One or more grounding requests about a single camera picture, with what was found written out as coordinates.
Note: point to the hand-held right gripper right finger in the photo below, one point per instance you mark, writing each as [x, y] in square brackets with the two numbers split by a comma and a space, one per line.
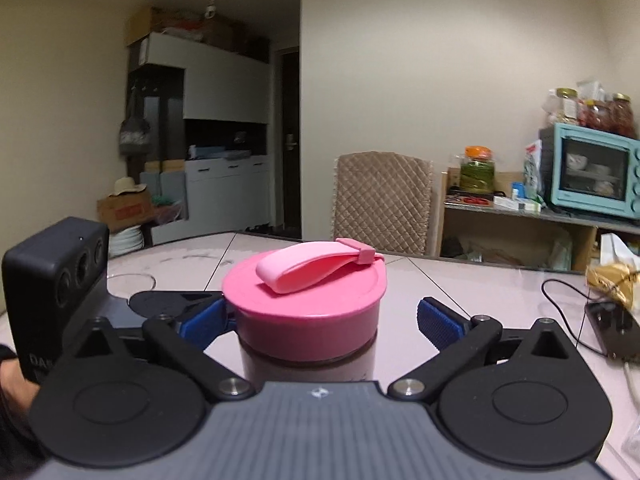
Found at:
[441, 327]

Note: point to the clear plastic packet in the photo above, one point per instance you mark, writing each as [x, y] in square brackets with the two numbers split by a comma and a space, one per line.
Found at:
[592, 91]

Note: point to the tall glass jar red contents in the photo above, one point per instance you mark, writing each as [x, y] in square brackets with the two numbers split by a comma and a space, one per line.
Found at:
[623, 116]

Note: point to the wooden shelf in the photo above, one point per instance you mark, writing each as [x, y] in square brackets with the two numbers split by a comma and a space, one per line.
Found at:
[500, 240]

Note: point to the dark wooden door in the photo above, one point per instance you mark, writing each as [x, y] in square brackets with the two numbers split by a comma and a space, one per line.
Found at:
[290, 145]

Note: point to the straw hat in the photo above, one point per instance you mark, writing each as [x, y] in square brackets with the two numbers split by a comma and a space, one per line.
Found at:
[129, 187]

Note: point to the clear glass cup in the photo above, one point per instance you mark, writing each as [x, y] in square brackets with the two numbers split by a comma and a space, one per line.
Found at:
[131, 285]

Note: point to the white security camera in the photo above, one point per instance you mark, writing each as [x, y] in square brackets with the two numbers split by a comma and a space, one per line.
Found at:
[210, 10]

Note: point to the black smartphone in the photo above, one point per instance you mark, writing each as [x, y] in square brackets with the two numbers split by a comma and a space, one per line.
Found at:
[617, 327]

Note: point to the grey hanging bag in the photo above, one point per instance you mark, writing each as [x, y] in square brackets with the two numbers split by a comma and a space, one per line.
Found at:
[134, 135]

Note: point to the short glass jar red contents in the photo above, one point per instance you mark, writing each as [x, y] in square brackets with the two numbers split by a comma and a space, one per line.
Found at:
[595, 115]

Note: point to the chair with quilted beige cover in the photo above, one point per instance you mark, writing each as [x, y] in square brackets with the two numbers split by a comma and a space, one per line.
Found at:
[382, 205]

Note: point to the person's left hand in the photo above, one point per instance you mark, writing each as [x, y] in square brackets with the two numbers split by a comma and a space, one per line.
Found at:
[17, 385]

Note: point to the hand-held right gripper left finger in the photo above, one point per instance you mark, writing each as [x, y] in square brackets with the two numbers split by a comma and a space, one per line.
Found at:
[200, 325]

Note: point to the cardboard box with red print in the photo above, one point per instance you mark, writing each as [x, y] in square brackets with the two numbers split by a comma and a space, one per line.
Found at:
[127, 212]

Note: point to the stack of white plates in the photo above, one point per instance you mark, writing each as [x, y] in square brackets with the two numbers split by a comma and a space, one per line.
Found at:
[127, 244]

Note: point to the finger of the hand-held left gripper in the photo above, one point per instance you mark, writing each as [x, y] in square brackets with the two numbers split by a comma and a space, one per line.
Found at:
[155, 305]

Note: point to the golden snack bag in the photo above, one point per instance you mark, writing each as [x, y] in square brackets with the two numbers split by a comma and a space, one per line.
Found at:
[612, 282]

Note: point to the grey white cabinet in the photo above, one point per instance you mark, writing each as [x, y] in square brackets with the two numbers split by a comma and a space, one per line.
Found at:
[225, 85]

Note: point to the white flat box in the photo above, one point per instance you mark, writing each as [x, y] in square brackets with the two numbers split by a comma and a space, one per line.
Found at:
[517, 204]

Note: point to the green white snack bag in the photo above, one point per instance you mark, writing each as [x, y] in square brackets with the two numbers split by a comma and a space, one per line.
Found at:
[534, 172]

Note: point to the green pickle jar orange lid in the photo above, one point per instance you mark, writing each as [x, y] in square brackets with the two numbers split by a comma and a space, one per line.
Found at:
[477, 172]

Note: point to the red scissors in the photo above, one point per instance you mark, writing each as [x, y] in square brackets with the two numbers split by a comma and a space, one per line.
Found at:
[470, 200]

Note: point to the white plastic bag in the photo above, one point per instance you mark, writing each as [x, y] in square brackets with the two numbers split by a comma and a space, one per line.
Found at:
[615, 247]

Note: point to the teal toaster oven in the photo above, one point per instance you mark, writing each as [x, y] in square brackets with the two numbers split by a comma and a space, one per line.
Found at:
[590, 170]

